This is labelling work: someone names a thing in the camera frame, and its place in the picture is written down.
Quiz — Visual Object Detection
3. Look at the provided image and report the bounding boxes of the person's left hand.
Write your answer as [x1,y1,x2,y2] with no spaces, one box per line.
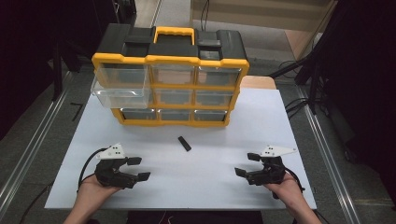
[76,175,123,203]

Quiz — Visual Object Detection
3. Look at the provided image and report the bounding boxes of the large clear plastic drawer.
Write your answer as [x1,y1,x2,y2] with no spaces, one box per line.
[91,63,153,109]

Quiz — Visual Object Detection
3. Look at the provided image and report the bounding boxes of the beige wooden cabinet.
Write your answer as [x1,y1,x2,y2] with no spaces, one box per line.
[190,0,339,33]

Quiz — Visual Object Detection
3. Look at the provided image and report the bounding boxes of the person's dark clothing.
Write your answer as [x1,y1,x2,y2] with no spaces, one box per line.
[126,210,264,224]

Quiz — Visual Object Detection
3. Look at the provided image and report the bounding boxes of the small black rectangular stick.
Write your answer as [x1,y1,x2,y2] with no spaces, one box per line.
[177,135,192,152]

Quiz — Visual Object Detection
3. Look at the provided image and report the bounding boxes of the black metal stand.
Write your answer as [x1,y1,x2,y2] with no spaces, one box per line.
[293,18,342,116]

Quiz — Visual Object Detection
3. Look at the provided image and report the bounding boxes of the thin black hanging cable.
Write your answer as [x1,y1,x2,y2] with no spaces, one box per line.
[200,0,210,23]

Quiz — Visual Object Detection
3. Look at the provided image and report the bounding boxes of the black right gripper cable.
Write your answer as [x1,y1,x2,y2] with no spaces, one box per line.
[284,167,306,192]

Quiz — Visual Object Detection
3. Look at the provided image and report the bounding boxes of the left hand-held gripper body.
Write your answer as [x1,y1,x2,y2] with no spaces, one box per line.
[94,143,139,189]

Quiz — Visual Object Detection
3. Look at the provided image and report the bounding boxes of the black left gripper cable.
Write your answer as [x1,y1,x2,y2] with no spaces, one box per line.
[77,147,112,191]

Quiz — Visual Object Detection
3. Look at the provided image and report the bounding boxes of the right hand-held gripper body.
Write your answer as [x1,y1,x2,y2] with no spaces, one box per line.
[247,145,298,187]

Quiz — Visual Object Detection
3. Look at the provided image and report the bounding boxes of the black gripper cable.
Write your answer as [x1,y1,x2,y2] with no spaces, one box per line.
[284,167,306,192]
[77,147,112,191]

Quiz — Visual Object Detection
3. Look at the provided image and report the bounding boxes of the aluminium floor rail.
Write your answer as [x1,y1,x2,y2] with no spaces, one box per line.
[0,71,74,214]
[295,86,362,224]

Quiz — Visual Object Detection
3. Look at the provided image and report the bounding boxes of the black floor cables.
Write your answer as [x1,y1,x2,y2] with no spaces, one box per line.
[269,59,314,119]

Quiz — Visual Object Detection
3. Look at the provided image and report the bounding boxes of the person's right hand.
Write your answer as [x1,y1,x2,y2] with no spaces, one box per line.
[262,172,305,208]

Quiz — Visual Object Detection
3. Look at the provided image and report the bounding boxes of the yellow cabinet carry handle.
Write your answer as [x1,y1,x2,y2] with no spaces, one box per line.
[153,26,196,46]

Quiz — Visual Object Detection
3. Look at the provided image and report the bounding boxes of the yellow black organizer cabinet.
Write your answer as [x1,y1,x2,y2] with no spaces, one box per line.
[92,22,250,128]

